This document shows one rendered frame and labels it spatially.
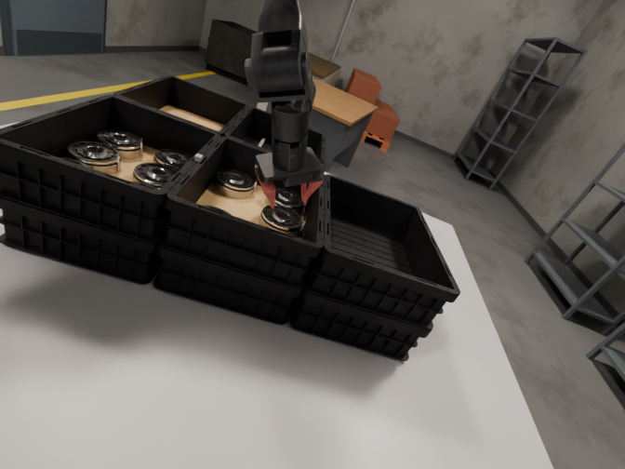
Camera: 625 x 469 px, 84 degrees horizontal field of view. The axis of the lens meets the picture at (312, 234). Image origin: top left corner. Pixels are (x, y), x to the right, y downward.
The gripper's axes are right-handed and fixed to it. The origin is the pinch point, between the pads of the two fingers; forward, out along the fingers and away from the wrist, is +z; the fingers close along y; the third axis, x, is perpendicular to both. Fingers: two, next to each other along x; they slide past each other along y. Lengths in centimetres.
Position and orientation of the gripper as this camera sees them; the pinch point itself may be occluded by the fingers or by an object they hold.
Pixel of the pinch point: (287, 201)
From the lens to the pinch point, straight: 66.7
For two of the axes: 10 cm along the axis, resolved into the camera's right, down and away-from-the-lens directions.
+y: -9.4, 2.1, -2.8
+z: -0.7, 6.7, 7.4
